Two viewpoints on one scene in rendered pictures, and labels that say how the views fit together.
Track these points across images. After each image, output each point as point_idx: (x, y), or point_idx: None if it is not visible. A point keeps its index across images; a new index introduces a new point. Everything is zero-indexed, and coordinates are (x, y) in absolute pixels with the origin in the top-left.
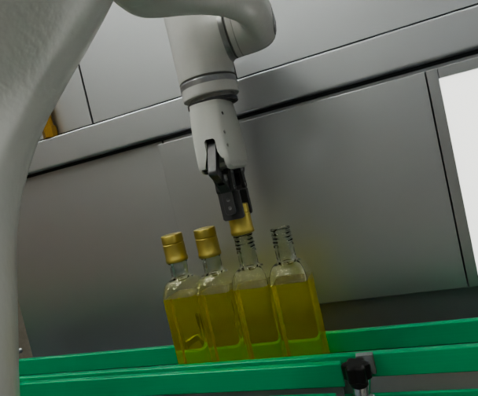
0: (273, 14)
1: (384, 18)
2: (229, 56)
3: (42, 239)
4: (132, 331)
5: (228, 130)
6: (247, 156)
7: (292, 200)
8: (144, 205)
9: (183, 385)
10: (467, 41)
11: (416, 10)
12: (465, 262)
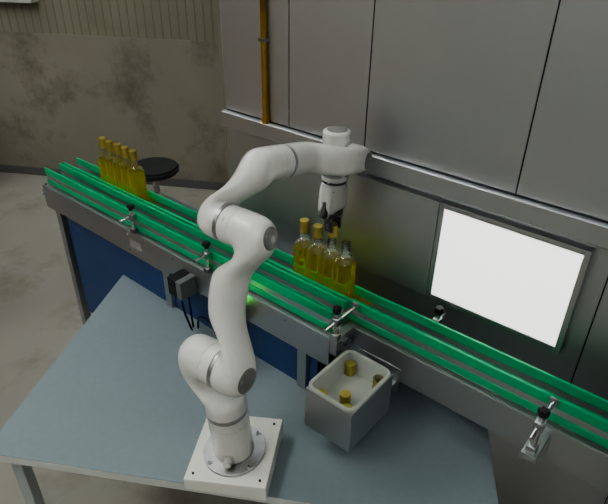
0: (366, 163)
1: (438, 163)
2: None
3: None
4: (283, 234)
5: (334, 199)
6: (355, 192)
7: (368, 222)
8: (304, 181)
9: (291, 280)
10: (462, 199)
11: (452, 169)
12: (427, 286)
